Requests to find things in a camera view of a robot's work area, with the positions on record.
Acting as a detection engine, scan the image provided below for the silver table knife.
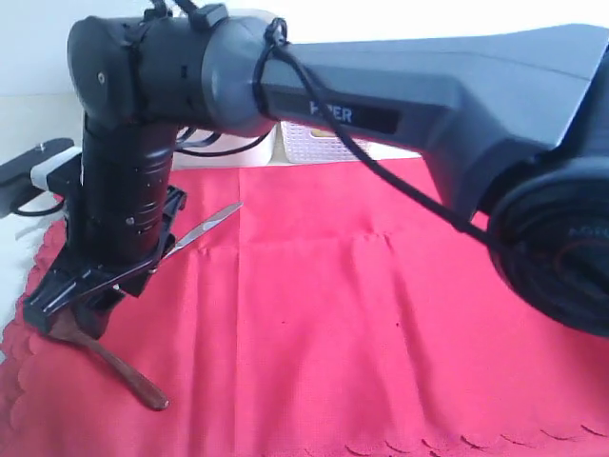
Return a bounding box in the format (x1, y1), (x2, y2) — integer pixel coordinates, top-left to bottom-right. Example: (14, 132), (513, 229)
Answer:
(162, 202), (243, 260)

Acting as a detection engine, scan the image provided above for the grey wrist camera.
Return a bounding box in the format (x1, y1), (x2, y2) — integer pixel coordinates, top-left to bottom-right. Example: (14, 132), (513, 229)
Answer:
(1, 138), (82, 218)

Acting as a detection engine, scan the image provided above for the yellow lemon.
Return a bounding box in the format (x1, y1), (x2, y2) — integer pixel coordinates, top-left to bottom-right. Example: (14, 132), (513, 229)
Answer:
(310, 129), (335, 138)

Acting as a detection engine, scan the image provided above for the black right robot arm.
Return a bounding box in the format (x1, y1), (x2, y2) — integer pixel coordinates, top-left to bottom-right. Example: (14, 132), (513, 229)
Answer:
(24, 1), (608, 337)

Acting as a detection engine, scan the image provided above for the red tablecloth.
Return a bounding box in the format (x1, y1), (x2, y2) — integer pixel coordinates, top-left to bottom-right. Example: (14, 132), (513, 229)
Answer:
(1, 163), (608, 456)

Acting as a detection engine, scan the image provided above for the cream plastic bin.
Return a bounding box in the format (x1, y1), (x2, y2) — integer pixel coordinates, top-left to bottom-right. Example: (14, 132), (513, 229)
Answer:
(172, 128), (276, 170)

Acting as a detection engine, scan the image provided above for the white perforated plastic basket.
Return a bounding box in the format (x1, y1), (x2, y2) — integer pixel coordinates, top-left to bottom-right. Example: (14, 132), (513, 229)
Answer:
(281, 122), (420, 164)

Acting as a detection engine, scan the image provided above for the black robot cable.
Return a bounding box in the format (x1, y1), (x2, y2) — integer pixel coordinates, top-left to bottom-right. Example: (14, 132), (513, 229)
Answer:
(9, 0), (505, 253)

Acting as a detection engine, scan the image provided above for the dark wooden spoon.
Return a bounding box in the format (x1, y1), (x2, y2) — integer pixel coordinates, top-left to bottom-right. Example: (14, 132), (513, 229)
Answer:
(49, 308), (169, 411)

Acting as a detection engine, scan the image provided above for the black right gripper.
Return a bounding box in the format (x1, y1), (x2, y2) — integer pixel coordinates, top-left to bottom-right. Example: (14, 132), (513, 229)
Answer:
(23, 118), (186, 339)

